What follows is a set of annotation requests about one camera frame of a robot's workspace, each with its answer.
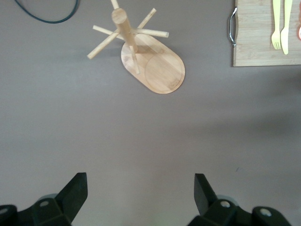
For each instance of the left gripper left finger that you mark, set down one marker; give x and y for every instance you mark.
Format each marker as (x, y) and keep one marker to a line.
(47, 212)

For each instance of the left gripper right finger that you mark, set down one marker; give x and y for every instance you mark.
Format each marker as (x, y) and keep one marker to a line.
(223, 214)

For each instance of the wooden mug rack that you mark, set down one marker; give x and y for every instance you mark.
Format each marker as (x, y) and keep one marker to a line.
(162, 70)

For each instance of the bamboo cutting board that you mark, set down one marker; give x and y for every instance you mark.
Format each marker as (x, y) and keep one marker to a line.
(256, 47)

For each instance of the yellow plastic knife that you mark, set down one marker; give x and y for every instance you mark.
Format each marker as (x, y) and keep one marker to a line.
(285, 35)

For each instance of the orange slice toy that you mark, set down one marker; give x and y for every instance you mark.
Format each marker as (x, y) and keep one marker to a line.
(299, 33)

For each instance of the yellow plastic fork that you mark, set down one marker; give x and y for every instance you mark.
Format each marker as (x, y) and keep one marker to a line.
(276, 23)

